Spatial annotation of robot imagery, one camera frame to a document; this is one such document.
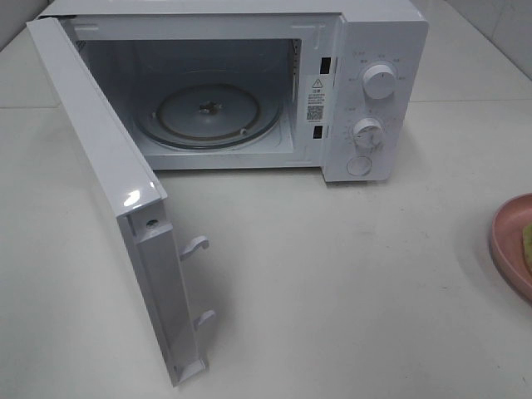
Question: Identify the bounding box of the round white door button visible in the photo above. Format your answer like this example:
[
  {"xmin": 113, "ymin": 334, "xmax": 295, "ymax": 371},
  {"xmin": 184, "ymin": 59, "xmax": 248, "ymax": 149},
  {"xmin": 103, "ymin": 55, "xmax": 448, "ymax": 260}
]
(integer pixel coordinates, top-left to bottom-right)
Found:
[{"xmin": 347, "ymin": 156, "xmax": 372, "ymax": 176}]

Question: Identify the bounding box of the white timer knob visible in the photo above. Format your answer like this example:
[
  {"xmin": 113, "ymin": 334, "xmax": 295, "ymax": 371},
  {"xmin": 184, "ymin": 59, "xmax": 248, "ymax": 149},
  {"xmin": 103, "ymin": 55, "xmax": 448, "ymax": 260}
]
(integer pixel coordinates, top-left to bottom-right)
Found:
[{"xmin": 352, "ymin": 118, "xmax": 384, "ymax": 150}]

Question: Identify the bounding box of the white microwave door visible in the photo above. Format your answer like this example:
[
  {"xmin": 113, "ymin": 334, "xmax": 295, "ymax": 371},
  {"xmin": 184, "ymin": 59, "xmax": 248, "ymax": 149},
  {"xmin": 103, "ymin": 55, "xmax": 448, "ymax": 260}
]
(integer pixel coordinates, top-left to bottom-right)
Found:
[{"xmin": 27, "ymin": 17, "xmax": 215, "ymax": 386}]

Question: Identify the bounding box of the pink plate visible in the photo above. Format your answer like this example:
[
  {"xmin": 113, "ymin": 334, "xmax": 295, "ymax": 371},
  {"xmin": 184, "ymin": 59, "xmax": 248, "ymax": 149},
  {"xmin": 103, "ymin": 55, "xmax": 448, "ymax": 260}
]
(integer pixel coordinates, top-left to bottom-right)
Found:
[{"xmin": 489, "ymin": 193, "xmax": 531, "ymax": 303}]

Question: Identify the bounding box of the sandwich with tomato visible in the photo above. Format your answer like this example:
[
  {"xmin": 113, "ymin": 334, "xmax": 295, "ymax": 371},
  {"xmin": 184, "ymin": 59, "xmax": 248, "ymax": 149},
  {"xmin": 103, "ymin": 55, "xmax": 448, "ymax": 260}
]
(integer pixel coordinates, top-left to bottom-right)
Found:
[{"xmin": 522, "ymin": 224, "xmax": 532, "ymax": 273}]

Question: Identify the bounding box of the glass microwave turntable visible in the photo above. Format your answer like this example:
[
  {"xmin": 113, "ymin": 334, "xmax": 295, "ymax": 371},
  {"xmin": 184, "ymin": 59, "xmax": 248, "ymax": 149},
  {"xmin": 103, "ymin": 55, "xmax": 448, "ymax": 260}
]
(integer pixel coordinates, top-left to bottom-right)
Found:
[{"xmin": 136, "ymin": 83, "xmax": 283, "ymax": 150}]

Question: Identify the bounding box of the white microwave oven body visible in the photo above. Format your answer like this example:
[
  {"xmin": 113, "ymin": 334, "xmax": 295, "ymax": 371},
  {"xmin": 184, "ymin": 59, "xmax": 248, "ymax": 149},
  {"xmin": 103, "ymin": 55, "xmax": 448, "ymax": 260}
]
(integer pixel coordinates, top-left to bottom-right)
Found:
[{"xmin": 35, "ymin": 1, "xmax": 429, "ymax": 182}]

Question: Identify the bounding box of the upper white power knob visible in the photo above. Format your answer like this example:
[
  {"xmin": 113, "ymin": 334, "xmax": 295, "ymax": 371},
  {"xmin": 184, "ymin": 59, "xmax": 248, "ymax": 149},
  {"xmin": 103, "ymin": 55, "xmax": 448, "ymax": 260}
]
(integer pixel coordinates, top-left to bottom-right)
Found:
[{"xmin": 362, "ymin": 63, "xmax": 397, "ymax": 100}]

